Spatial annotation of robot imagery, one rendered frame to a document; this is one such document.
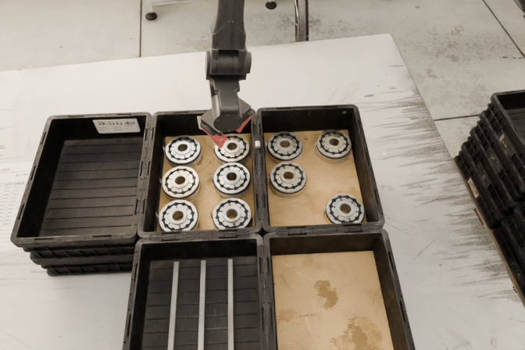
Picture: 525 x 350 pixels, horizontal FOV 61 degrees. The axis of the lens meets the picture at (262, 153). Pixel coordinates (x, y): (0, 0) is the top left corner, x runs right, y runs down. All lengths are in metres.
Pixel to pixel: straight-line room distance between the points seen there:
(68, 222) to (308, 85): 0.95
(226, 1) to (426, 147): 0.99
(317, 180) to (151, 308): 0.55
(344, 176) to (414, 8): 2.26
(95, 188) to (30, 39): 2.12
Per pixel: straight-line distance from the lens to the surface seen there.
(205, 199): 1.24
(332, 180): 1.28
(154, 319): 1.13
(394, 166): 1.51
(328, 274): 1.15
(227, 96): 0.85
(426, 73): 2.91
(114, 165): 1.36
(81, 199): 1.33
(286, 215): 1.21
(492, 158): 2.07
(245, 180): 1.23
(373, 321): 1.13
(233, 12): 0.80
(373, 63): 1.82
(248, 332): 1.10
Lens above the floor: 1.89
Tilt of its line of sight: 54 degrees down
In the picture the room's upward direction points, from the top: straight up
